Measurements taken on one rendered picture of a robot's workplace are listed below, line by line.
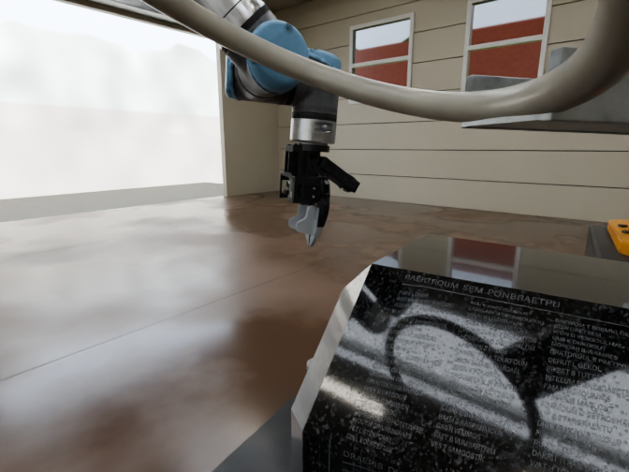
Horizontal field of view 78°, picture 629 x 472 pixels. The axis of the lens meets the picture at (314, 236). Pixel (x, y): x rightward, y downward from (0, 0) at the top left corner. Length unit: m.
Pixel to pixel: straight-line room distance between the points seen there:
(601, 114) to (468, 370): 0.45
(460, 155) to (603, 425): 6.66
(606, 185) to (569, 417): 6.25
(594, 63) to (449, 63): 7.19
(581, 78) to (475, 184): 6.88
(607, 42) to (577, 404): 0.53
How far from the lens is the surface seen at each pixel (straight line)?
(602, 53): 0.25
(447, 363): 0.70
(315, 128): 0.75
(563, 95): 0.31
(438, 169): 7.35
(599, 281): 0.86
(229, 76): 0.72
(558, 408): 0.68
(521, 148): 6.96
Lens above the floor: 1.06
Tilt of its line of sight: 13 degrees down
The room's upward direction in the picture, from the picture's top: straight up
